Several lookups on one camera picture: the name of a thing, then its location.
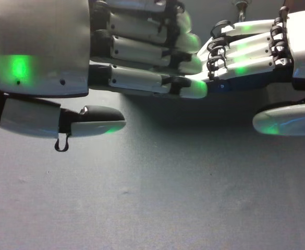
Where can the grey table cloth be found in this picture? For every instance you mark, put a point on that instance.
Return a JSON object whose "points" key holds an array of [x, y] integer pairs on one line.
{"points": [[152, 195]]}

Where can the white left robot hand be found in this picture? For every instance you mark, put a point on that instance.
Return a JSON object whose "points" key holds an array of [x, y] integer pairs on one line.
{"points": [[37, 39]]}

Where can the white cabinet door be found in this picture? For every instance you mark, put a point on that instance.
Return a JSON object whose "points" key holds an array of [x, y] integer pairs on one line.
{"points": [[212, 13]]}

